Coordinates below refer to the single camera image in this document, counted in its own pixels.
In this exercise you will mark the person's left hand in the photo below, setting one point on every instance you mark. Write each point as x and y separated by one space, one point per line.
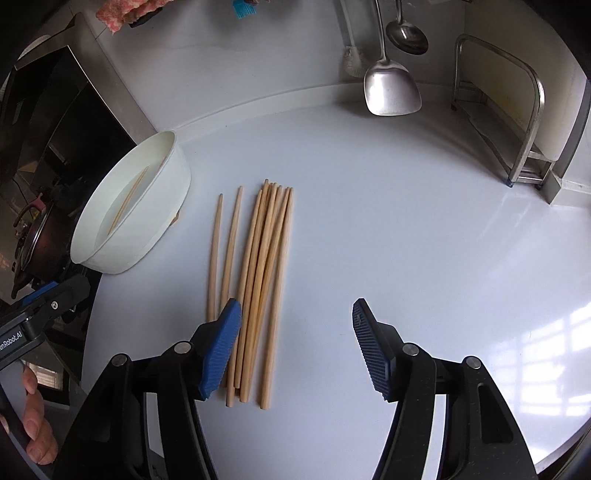
39 424

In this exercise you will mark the metal spatula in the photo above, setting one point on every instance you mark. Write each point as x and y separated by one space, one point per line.
392 87

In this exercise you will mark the dark cooking pot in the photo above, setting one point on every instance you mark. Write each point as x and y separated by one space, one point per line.
41 244

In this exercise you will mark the white oval plastic basin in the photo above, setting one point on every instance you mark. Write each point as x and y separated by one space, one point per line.
152 207

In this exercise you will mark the black gas stove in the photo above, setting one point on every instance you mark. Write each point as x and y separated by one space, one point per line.
55 129

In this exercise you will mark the white cutting board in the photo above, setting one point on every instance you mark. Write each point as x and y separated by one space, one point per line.
554 92

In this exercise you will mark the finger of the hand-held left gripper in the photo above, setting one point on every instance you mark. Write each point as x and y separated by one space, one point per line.
69 295

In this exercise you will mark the stainless steel rack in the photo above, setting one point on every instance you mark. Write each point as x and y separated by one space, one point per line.
525 143

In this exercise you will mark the light wooden chopstick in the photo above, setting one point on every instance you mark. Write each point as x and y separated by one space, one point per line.
129 198

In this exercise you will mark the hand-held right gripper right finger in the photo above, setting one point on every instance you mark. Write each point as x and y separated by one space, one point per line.
369 341

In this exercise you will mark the white dish brush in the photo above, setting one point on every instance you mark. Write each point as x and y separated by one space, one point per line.
354 62

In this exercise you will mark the small wooden block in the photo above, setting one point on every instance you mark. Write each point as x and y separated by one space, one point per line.
175 218

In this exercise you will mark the metal ladle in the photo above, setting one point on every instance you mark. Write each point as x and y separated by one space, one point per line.
408 39

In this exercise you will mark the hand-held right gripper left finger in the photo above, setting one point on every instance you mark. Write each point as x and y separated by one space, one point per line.
221 350

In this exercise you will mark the blue silicone brush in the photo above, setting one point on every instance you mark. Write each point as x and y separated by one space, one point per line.
244 8

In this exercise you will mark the pink cloth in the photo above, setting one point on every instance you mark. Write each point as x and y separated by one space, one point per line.
120 14

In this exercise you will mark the pile of wooden chopsticks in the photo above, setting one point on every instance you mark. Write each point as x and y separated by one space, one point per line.
272 258

